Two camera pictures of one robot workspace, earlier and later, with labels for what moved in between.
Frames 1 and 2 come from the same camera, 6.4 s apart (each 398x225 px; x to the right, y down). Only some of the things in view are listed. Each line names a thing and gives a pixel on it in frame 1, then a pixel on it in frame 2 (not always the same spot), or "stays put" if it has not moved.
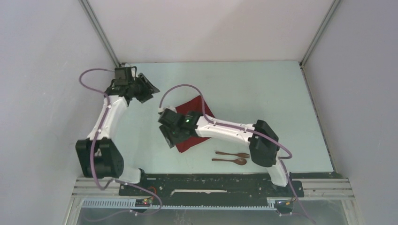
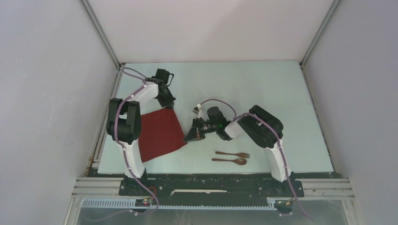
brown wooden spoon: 240,161 stays put
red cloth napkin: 195,104 to 161,132
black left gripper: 148,89 to 168,103
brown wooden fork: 241,154 stays put
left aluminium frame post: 93,18 stays put
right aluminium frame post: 332,10 stays put
